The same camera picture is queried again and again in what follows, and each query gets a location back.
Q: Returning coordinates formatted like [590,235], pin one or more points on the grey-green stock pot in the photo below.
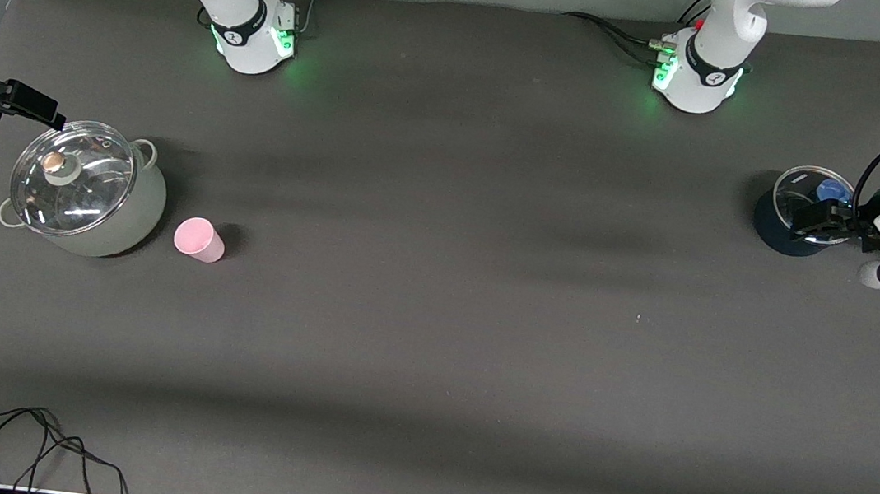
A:
[137,212]

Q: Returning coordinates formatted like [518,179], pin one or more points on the pink plastic cup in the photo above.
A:
[199,239]

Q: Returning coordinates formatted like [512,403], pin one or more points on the dark blue saucepan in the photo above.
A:
[769,231]

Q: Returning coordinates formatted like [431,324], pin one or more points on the glass lid with beige knob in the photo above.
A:
[85,198]

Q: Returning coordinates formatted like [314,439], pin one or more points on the glass lid with blue knob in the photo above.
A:
[799,187]

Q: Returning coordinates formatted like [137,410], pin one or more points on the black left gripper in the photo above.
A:
[859,226]

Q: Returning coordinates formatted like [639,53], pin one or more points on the dark grey table mat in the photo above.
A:
[427,361]

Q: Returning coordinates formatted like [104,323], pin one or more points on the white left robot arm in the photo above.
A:
[717,30]

